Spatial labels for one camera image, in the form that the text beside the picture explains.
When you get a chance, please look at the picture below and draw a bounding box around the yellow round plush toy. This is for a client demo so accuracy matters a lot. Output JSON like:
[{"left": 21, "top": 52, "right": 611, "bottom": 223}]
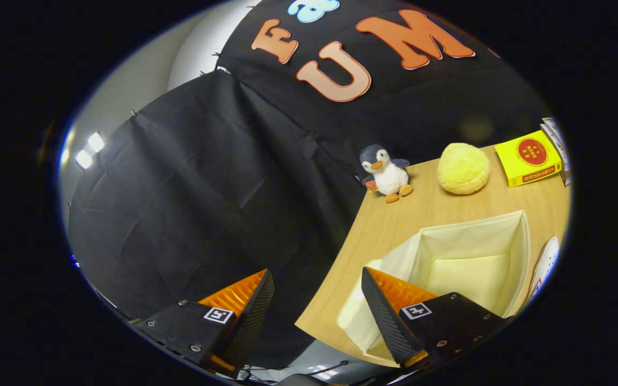
[{"left": 438, "top": 143, "right": 491, "bottom": 195}]

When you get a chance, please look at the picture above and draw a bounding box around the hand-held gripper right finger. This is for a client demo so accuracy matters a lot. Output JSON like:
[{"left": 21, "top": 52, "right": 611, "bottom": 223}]
[{"left": 361, "top": 266, "right": 509, "bottom": 370}]

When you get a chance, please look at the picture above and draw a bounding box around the white canvas shoe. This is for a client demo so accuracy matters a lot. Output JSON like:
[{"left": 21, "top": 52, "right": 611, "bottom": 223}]
[{"left": 528, "top": 236, "right": 561, "bottom": 302}]

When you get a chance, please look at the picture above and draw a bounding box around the beige fabric storage box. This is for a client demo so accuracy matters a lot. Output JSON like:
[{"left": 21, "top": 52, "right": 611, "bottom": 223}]
[{"left": 337, "top": 210, "right": 531, "bottom": 365}]

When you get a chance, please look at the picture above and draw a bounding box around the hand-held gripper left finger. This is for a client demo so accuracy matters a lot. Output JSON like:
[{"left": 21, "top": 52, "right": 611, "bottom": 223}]
[{"left": 134, "top": 269, "right": 275, "bottom": 378}]

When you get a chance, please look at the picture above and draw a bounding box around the penguin plush toy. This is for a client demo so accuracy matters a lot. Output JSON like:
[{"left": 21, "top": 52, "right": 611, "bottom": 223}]
[{"left": 360, "top": 144, "right": 414, "bottom": 204}]

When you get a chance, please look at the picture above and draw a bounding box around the yellow book red circle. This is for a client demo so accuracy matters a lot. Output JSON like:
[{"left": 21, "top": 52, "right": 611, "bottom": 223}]
[{"left": 495, "top": 130, "right": 562, "bottom": 188}]

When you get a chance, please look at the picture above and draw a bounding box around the white bird cover book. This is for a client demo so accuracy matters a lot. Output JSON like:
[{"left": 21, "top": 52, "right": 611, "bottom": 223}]
[{"left": 542, "top": 117, "right": 568, "bottom": 161}]

